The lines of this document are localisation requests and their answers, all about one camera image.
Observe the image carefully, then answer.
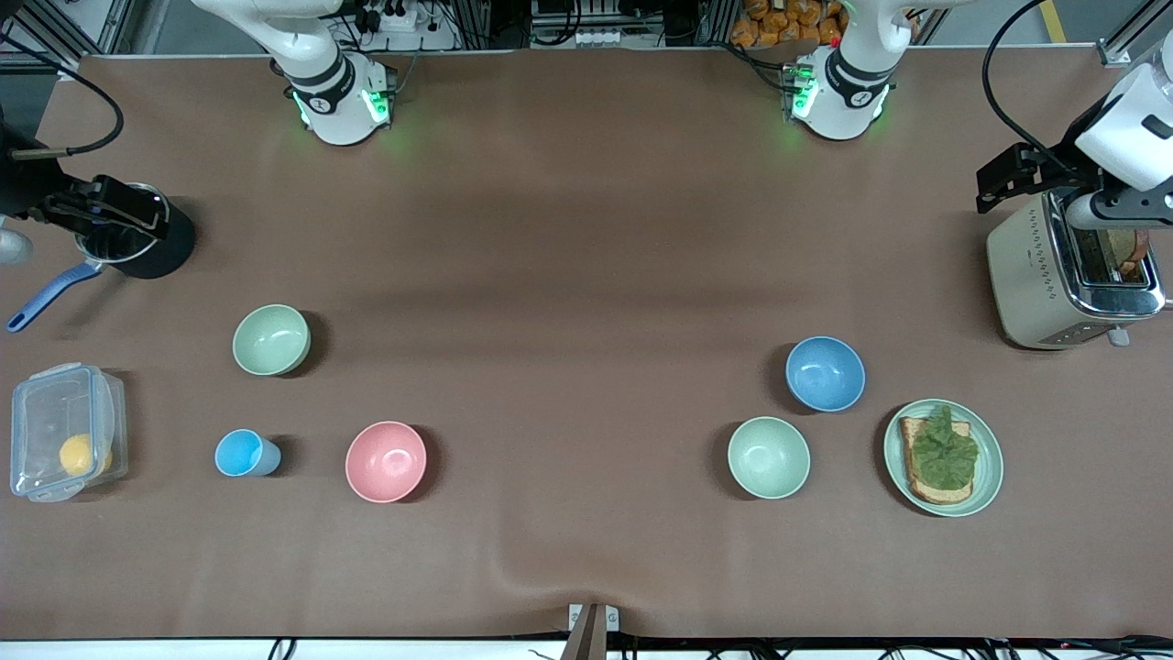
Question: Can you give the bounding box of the pale green bowl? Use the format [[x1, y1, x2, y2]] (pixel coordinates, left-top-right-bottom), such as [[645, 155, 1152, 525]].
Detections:
[[232, 304, 312, 377], [728, 416, 812, 501]]

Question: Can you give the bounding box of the blue bowl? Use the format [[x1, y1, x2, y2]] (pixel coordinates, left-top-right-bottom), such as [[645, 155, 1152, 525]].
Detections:
[[785, 335, 866, 413]]

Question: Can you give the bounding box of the pink bowl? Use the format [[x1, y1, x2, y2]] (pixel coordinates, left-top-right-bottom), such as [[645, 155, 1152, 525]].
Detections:
[[345, 421, 428, 504]]

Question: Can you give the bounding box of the cream and chrome toaster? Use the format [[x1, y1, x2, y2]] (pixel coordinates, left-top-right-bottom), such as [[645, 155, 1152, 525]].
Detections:
[[987, 188, 1169, 351]]

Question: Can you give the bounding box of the bread slice with brown crust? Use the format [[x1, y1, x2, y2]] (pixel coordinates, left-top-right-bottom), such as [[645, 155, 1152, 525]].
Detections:
[[1104, 227, 1151, 281]]

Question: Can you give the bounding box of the clear plastic lidded container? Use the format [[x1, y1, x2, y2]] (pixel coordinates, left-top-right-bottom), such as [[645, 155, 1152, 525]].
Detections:
[[9, 362, 129, 503]]

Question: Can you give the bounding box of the yellow lemon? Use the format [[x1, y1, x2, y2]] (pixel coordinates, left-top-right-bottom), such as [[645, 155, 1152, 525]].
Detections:
[[59, 434, 113, 478]]

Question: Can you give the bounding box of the light blue cup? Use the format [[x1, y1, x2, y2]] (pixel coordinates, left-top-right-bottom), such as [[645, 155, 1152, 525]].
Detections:
[[214, 428, 282, 479]]

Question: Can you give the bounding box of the green lettuce leaf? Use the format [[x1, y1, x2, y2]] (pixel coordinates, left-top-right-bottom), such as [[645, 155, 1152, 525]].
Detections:
[[912, 405, 980, 490]]

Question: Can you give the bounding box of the orange packaged snacks pile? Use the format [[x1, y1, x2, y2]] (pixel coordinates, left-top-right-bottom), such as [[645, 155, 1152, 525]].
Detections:
[[730, 0, 844, 49]]

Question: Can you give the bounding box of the pale green plate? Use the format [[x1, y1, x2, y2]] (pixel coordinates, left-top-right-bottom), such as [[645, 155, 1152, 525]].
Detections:
[[883, 399, 1005, 519]]

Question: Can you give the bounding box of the toasted bread slice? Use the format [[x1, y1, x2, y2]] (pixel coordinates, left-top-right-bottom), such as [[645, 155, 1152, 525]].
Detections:
[[898, 417, 974, 505]]

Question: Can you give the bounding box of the white power strip with plugs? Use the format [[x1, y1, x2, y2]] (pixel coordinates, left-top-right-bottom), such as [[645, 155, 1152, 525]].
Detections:
[[362, 0, 459, 51]]

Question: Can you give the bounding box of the brown table cover mat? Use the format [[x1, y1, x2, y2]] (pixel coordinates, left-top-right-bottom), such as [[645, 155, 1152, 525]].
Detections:
[[0, 48, 1173, 643]]

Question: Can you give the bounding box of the black saucepan with blue handle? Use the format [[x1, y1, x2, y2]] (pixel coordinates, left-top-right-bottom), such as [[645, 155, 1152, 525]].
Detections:
[[7, 183, 196, 333]]

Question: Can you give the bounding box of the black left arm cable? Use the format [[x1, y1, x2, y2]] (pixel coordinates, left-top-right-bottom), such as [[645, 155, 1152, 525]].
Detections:
[[982, 0, 1069, 175]]

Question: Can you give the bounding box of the metal table clamp bracket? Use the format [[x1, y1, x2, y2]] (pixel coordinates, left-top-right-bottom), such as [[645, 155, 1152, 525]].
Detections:
[[561, 602, 620, 660]]

